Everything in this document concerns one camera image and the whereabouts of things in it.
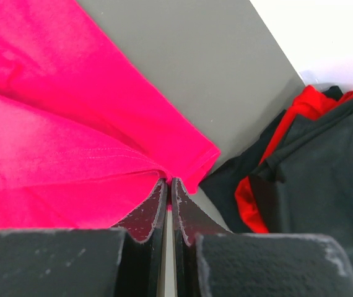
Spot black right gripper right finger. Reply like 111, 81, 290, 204
170, 178, 353, 296

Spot pink t shirt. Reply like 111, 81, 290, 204
0, 1, 220, 229

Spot red folded t shirt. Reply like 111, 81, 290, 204
235, 85, 353, 233

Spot black folded t shirt top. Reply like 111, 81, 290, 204
250, 100, 353, 265

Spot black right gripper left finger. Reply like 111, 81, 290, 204
0, 179, 168, 296

